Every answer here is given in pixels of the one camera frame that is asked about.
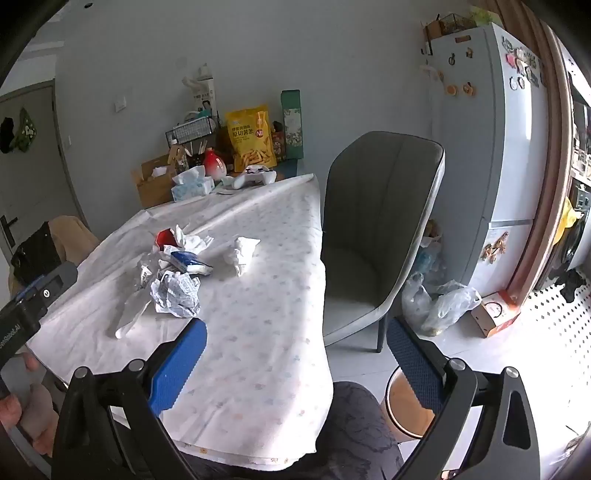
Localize round bin with wooden rim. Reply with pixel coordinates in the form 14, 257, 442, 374
379, 364, 446, 444

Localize printed paper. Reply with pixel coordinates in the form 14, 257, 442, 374
150, 270, 201, 319

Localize open brown cardboard box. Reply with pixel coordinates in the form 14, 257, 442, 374
131, 154, 188, 209

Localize black door handle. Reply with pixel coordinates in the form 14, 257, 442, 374
0, 215, 19, 247

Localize beige cloth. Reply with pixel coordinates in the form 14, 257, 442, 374
48, 216, 100, 266

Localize white fridge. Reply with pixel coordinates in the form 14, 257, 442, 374
422, 23, 552, 301

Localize green door hanging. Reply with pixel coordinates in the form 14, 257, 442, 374
11, 107, 38, 153

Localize yellow plastic bag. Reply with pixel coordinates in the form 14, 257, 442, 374
554, 196, 583, 245

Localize black wire basket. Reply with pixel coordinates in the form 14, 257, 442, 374
165, 117, 220, 147

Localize person's left hand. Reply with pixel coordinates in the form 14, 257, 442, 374
0, 351, 61, 457

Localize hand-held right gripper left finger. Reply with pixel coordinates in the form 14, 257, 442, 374
51, 318, 208, 480

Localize cardboard box with white dial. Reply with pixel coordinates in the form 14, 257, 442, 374
471, 291, 522, 339

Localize tall green box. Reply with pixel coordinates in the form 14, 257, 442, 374
280, 90, 305, 160

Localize blue soft tissue pack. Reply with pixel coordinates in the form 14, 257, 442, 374
171, 166, 215, 202

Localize grey door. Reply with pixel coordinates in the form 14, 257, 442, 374
0, 85, 88, 259

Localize wooden door frame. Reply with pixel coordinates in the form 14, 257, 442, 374
508, 0, 575, 305

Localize torn red carton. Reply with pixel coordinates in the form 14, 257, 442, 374
154, 226, 185, 250

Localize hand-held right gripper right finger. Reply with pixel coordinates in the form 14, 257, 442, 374
387, 318, 541, 480

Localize white patterned tablecloth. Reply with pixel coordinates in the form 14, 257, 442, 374
28, 173, 335, 467

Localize white pegboard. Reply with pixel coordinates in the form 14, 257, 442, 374
522, 284, 591, 462

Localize translucent bag with toy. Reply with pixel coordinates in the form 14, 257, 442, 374
411, 222, 444, 282

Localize red patterned box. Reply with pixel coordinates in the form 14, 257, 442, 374
270, 122, 287, 162

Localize storage shelf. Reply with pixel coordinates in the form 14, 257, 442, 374
568, 65, 591, 181

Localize large white tissue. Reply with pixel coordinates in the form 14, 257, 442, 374
173, 224, 215, 254

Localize small brown cardboard box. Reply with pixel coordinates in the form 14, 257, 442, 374
425, 14, 476, 41

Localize tall white box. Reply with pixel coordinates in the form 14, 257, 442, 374
191, 78, 218, 116

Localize fridge magnets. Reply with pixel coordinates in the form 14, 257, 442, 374
420, 36, 542, 264

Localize grey upholstered chair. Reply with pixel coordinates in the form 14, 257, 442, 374
321, 131, 446, 354

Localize white game controller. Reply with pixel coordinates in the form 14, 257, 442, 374
231, 167, 278, 190

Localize silver wrapper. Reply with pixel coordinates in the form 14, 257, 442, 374
136, 249, 169, 291

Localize clear plastic wrapper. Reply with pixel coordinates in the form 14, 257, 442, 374
106, 286, 155, 340

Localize black bag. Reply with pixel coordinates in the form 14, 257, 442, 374
10, 222, 65, 284

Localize clear plastic bags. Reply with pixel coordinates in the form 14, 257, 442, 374
402, 272, 483, 337

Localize yellow snack bag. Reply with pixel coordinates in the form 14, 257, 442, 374
225, 105, 278, 174

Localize small white tissue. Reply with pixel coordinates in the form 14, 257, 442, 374
229, 236, 260, 277

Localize blue and white packet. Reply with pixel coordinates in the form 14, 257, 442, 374
170, 250, 213, 276

